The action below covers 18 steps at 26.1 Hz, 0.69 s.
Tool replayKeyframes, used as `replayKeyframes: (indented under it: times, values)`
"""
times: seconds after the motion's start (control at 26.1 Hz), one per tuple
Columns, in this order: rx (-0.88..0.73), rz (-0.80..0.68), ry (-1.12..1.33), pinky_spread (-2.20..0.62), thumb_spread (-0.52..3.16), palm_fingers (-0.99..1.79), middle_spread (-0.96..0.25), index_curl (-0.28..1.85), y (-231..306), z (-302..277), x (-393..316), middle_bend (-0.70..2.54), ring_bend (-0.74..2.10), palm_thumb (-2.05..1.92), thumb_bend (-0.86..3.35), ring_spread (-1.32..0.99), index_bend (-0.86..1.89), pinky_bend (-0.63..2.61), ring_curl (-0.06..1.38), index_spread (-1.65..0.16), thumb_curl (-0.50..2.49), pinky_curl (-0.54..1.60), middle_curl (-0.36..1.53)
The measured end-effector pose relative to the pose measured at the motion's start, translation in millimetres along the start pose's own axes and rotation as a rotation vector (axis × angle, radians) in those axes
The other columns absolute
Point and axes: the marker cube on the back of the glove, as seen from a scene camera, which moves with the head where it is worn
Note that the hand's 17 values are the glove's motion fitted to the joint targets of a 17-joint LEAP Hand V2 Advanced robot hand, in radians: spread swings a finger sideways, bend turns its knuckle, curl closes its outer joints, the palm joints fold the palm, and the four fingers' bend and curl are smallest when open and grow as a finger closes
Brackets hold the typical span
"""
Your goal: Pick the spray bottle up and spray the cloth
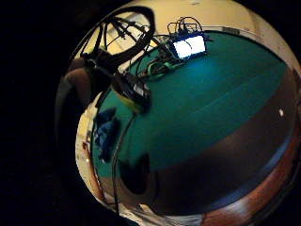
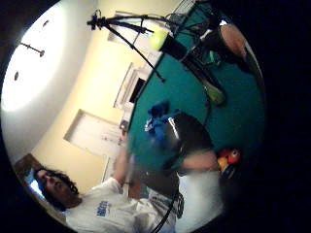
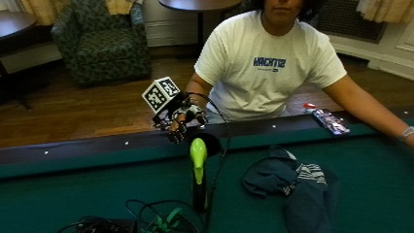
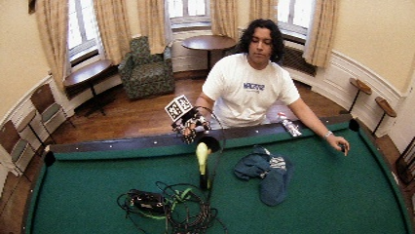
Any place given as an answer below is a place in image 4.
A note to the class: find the small black object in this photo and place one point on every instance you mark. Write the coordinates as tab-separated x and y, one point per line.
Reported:
343	148

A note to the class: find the silver wristband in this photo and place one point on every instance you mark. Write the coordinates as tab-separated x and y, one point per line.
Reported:
329	134

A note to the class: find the yellow-green hair dryer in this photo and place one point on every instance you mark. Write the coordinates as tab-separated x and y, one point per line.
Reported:
202	157

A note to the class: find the white marker cube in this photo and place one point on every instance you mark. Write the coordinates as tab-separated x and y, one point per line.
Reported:
178	107

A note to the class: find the clear plastic water bottle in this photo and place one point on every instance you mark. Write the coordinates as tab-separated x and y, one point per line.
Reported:
289	125

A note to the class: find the dark metal rack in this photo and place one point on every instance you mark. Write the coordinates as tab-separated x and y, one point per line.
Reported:
406	162

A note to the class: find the small wooden stand table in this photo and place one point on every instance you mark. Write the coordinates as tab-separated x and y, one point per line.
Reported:
386	106
361	86

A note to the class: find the the person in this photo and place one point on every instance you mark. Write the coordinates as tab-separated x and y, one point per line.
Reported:
246	97

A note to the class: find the blue denim garment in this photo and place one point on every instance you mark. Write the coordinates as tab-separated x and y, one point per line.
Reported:
266	182

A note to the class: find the black electronics box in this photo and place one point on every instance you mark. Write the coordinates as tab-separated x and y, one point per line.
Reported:
147	200

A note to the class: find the green patterned armchair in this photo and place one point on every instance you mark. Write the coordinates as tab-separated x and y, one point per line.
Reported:
147	71

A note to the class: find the round wooden table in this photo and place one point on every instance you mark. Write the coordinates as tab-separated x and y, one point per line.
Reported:
209	43

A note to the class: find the dark radiator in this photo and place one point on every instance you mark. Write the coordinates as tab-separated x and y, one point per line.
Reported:
298	60

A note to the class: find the long wooden table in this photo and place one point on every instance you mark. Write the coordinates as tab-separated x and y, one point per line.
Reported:
88	73

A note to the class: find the wooden chair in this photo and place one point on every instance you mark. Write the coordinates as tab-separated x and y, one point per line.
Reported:
15	146
47	105

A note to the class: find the beige curtain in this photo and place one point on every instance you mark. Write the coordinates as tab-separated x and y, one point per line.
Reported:
112	29
52	35
262	9
321	32
225	18
152	24

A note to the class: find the window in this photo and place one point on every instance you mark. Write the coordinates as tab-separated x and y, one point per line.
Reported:
293	16
81	29
189	13

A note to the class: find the dark wooden table rail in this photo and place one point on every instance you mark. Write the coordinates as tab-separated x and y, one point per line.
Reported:
129	141

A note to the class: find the dark picture frame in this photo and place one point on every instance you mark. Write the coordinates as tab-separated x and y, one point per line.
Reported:
32	5

